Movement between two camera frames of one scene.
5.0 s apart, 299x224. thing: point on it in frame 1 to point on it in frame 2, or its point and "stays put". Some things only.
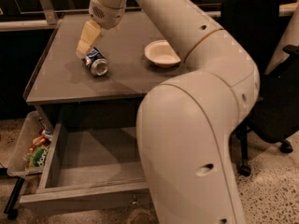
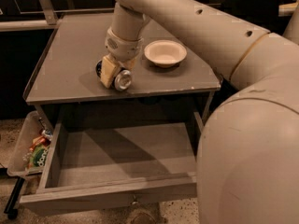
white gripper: (105, 13) to (123, 48)
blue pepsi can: (96, 62) to (121, 79)
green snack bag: (38, 156) stays put
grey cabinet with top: (63, 86) stays put
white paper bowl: (162, 53) stays put
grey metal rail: (53, 21) stays put
